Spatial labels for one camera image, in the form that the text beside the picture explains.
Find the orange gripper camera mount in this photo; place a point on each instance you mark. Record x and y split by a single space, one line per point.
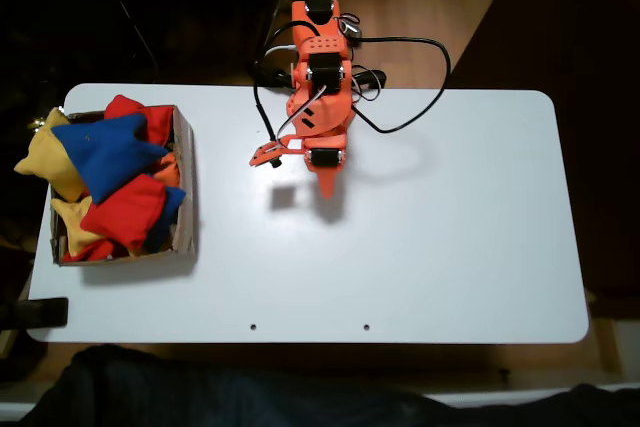
262 154

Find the orange bean bag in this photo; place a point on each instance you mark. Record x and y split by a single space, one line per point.
167 172

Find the red bean bag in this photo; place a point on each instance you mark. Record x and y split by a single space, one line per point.
122 106
125 214
97 251

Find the yellow bean bag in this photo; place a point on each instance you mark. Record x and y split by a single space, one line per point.
50 162
75 227

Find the black bracket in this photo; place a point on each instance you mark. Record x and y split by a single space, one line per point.
40 313

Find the dark blue fabric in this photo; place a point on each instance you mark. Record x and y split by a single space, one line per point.
200 392

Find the blue bean bag with speck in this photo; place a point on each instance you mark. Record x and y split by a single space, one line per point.
110 157

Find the cardboard box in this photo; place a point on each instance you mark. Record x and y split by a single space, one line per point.
185 197

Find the black table clamp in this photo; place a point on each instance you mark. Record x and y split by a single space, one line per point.
274 78
376 78

